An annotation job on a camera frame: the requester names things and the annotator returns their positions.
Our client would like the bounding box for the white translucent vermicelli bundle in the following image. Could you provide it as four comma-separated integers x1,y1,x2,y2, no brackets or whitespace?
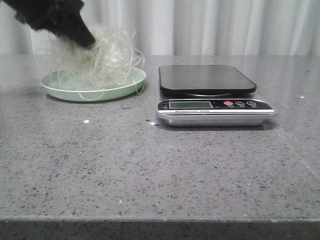
47,25,145,90

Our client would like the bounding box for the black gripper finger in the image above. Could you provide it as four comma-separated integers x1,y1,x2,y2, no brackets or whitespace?
58,12,96,48

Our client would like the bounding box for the black silver kitchen scale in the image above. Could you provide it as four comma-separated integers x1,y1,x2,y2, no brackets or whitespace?
156,65,277,127

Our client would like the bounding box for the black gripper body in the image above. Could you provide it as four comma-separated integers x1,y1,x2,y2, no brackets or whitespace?
5,0,84,33

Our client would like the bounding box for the light green round plate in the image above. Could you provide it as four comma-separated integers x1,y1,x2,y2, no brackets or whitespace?
40,67,147,102

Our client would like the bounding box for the white pleated curtain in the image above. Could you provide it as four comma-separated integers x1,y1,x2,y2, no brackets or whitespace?
0,0,320,57

